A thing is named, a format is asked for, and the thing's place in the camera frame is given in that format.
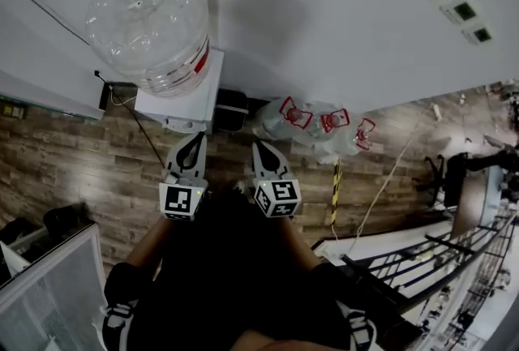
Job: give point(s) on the black office chair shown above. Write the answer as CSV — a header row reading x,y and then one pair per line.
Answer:
x,y
450,175

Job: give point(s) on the wall thermostat panel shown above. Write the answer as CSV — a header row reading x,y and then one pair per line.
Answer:
x,y
478,34
460,11

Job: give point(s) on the clear plastic bag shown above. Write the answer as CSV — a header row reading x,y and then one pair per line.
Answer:
x,y
324,148

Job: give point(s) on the black power adapter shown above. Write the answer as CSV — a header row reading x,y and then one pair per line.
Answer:
x,y
106,96

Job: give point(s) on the person's left forearm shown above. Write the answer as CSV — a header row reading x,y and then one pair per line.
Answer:
x,y
154,244

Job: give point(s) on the person's right forearm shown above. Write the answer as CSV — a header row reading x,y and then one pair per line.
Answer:
x,y
298,244

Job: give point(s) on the black bin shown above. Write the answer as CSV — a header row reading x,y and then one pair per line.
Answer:
x,y
231,118

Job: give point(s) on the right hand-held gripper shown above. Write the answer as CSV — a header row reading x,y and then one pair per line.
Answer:
x,y
280,197

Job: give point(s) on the person's black clothing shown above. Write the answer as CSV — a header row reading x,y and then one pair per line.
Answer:
x,y
223,280

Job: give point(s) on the yellow black hazard tape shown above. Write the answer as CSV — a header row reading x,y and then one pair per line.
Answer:
x,y
336,191

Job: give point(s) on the black metal rack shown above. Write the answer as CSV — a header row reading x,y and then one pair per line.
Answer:
x,y
425,256

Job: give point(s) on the large clear water bottle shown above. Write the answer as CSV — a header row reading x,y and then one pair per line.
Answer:
x,y
142,17

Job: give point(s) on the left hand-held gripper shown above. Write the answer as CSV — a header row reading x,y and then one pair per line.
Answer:
x,y
178,199

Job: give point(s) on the white water dispenser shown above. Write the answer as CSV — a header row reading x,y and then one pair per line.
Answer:
x,y
178,106

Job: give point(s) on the office table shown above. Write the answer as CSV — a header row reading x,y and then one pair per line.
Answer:
x,y
472,199

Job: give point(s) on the black bag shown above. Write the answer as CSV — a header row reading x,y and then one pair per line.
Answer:
x,y
61,219

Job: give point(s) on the white mesh partition panel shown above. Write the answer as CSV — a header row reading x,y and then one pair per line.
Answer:
x,y
52,292

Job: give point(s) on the white power strip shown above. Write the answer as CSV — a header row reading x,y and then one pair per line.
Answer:
x,y
436,112

